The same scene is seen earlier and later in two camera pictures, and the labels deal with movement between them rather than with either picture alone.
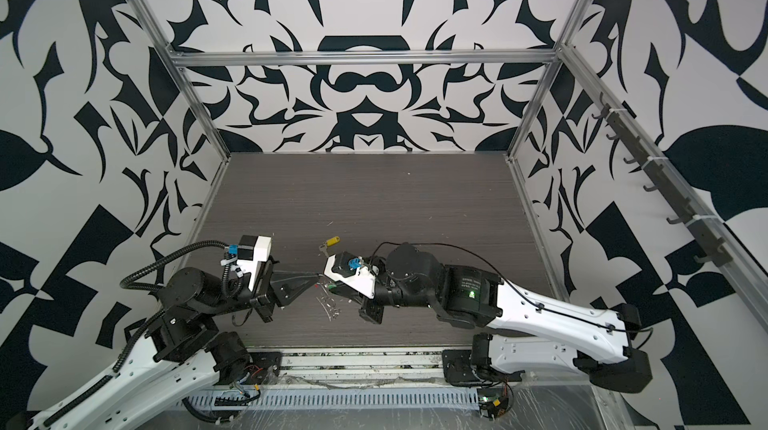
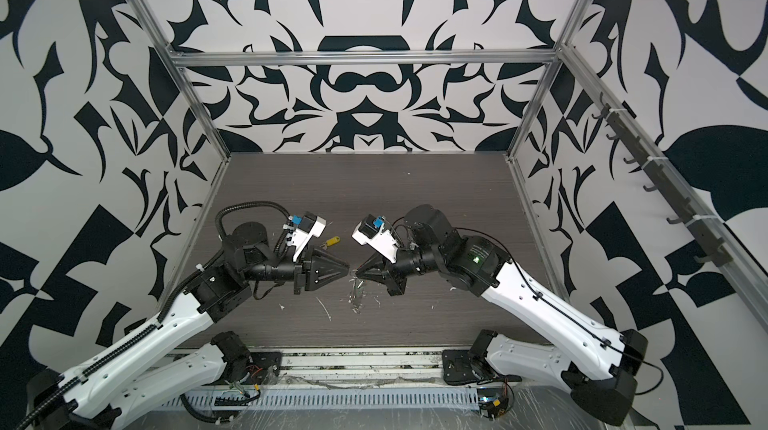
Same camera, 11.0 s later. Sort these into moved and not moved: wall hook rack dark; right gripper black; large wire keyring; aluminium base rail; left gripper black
Moved: right gripper black; large wire keyring; left gripper black
Not moved: aluminium base rail; wall hook rack dark
